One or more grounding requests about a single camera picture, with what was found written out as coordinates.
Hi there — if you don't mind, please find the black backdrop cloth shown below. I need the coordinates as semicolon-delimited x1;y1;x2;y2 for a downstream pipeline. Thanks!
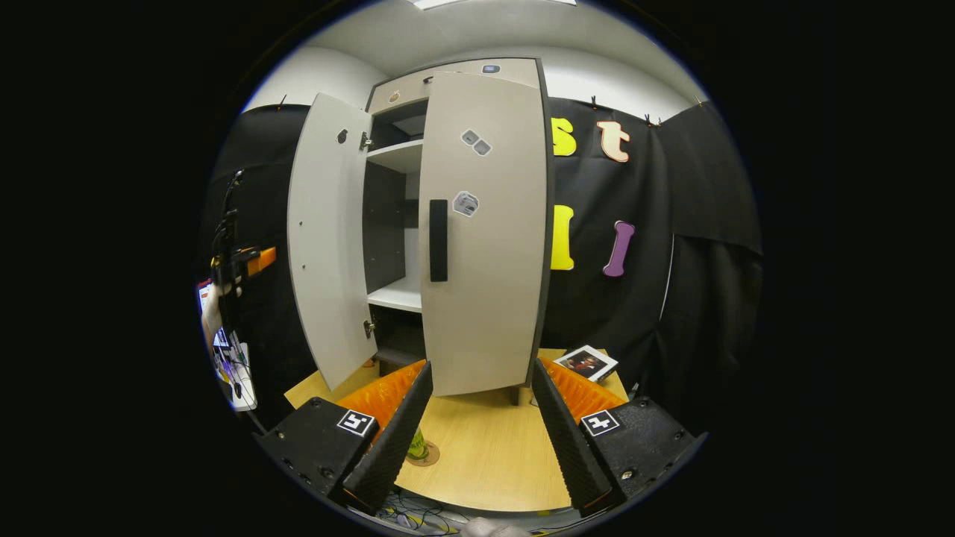
198;97;763;437

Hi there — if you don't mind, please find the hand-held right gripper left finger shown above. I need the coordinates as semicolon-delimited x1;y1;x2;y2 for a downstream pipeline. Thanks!
254;361;435;517

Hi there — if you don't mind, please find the grey cabinet drawer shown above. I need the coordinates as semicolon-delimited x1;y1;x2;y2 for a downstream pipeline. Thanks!
368;57;542;115

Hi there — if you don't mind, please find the grey cabinet with shelves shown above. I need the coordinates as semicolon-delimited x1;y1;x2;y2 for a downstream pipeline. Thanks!
362;57;557;407

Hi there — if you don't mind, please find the grey cabinet door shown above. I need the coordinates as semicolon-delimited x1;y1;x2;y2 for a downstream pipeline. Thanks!
287;92;379;392
418;71;549;398

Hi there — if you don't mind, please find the white book with picture cover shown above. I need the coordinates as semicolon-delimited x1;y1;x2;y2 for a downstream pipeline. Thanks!
553;345;619;383

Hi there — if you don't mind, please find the computer screen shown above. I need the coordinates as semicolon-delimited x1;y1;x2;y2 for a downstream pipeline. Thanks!
196;277;232;350

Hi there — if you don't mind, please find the dark cables bundle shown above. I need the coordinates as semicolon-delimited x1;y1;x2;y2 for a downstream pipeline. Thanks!
373;489;467;534

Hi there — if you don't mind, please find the white side desk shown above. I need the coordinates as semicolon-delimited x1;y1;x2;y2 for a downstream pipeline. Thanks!
213;332;259;412

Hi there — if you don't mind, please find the black door handle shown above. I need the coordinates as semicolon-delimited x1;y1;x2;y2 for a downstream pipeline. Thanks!
429;199;449;283

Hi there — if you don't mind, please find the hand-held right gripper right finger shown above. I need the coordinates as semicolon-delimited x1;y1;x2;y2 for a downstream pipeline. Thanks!
531;358;708;517

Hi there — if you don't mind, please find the large ceiling light panel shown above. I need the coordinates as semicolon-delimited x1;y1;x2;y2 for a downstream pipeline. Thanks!
407;0;579;10

